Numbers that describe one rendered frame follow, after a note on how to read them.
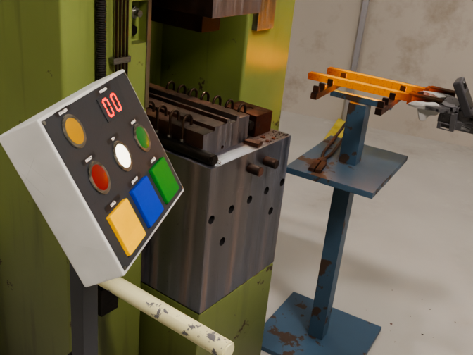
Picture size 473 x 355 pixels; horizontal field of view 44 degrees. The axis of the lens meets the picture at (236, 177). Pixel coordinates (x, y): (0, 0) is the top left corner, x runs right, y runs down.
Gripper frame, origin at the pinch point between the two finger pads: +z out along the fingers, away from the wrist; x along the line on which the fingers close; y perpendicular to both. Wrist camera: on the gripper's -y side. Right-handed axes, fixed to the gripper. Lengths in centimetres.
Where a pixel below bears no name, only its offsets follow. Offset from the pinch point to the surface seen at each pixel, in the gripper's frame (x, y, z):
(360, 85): -2.8, -0.9, 17.5
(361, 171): -12.1, 24.7, 10.6
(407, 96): -3.0, -0.7, 1.7
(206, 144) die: -66, -4, 34
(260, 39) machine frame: -21, -17, 45
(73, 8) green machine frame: -88, -43, 50
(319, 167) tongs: -21.4, 21.7, 21.7
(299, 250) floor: 35, 110, 54
